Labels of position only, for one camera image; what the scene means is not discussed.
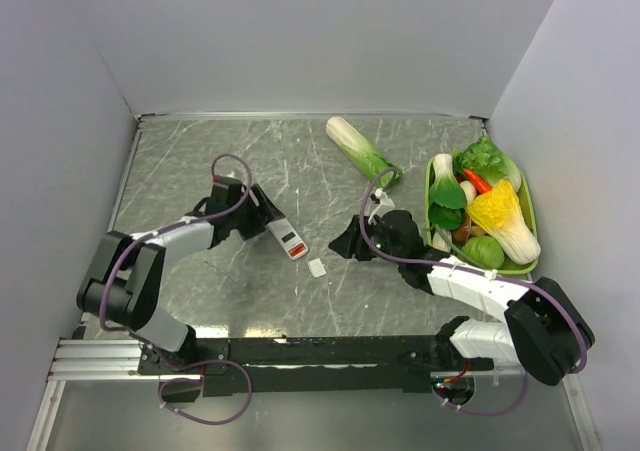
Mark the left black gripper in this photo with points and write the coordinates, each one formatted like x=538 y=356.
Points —
x=263 y=213

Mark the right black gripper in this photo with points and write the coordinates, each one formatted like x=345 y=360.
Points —
x=352 y=240

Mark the white battery cover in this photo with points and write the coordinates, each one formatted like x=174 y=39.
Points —
x=316 y=268

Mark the white remote control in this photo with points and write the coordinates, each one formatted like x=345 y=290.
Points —
x=288 y=238

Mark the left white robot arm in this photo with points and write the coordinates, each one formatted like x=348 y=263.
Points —
x=124 y=278

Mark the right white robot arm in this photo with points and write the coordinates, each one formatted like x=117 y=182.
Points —
x=534 y=324

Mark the long green napa cabbage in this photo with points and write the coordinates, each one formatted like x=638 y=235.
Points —
x=362 y=153

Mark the bok choy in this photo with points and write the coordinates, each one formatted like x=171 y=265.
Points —
x=445 y=191

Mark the brown mushroom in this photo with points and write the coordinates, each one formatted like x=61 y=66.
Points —
x=466 y=231

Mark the white mushroom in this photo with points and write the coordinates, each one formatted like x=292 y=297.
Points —
x=469 y=190

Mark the round green cabbage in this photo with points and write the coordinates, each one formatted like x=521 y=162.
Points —
x=485 y=251

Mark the red chili pepper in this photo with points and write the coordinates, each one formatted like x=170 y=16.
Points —
x=479 y=183

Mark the yellow napa cabbage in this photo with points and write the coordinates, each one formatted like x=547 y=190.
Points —
x=499 y=214

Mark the green lettuce head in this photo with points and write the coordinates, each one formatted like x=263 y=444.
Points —
x=489 y=162

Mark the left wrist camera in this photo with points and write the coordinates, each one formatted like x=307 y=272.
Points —
x=225 y=176

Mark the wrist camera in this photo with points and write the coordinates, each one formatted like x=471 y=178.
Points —
x=225 y=176
x=379 y=204

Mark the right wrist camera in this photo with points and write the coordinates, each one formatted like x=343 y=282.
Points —
x=379 y=204

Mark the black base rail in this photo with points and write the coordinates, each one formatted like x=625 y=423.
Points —
x=306 y=364

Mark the aluminium frame rail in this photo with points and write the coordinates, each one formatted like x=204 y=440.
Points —
x=95 y=360

